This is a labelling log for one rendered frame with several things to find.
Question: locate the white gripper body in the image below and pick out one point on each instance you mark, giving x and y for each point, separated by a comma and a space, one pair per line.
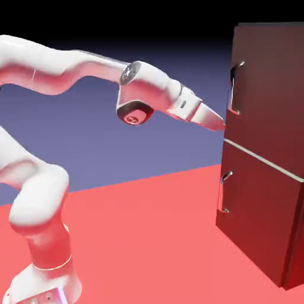
209, 116

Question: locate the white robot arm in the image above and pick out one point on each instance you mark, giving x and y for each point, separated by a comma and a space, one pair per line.
142, 85

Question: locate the dark red tall cabinet door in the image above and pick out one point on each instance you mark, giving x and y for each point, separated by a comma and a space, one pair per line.
268, 114

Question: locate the dark red short cabinet door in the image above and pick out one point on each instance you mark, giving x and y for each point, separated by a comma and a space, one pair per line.
256, 209

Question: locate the dark red cabinet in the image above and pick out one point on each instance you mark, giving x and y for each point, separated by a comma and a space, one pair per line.
273, 213

